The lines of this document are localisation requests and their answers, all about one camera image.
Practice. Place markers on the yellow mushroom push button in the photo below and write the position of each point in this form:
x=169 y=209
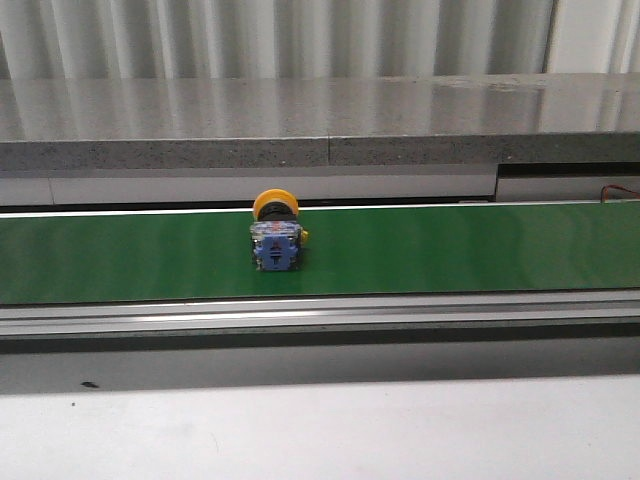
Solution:
x=277 y=237

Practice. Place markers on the green conveyor belt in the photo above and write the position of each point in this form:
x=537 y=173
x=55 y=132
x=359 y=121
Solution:
x=136 y=257

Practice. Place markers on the grey stone counter slab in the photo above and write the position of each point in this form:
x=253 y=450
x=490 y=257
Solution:
x=151 y=124

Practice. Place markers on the aluminium conveyor front rail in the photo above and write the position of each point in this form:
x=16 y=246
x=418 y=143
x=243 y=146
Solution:
x=319 y=321

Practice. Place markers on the white panel under counter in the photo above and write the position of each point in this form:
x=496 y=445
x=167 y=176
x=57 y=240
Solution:
x=518 y=182

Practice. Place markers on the white corrugated curtain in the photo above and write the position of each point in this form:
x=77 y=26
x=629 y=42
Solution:
x=315 y=39

